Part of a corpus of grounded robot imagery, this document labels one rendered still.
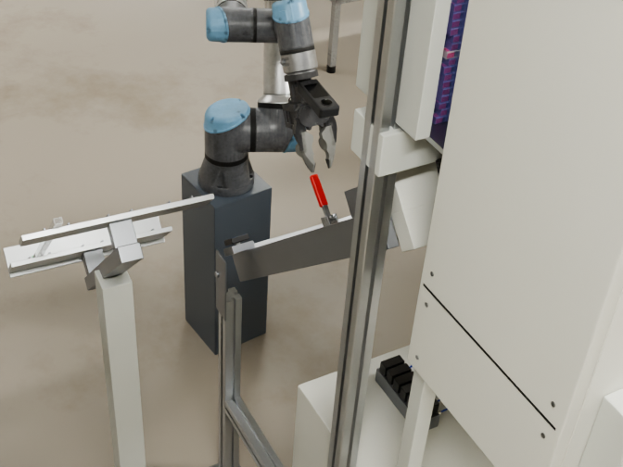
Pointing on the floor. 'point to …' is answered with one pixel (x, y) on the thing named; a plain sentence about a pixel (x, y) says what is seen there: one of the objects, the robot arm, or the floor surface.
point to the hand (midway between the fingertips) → (321, 164)
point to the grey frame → (342, 419)
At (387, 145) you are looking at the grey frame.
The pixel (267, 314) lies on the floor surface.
